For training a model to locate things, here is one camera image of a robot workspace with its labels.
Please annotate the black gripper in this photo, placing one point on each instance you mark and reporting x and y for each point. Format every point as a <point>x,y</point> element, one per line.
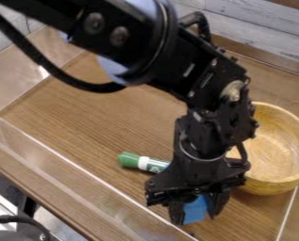
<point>190,177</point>

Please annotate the blue rectangular block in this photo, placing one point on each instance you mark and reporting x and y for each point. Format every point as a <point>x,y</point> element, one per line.
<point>195,210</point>

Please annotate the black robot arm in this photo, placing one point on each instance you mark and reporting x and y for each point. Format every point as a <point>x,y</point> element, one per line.
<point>149,46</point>

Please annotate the brown wooden bowl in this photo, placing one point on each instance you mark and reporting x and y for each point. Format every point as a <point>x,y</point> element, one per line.
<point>273,152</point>

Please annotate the green Expo marker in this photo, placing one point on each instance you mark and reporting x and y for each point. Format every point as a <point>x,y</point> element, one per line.
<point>134,161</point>

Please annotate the black table leg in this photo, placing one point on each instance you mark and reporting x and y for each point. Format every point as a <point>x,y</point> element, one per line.
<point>30,206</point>

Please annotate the clear acrylic tray wall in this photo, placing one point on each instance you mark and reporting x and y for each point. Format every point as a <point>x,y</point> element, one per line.
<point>61,137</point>

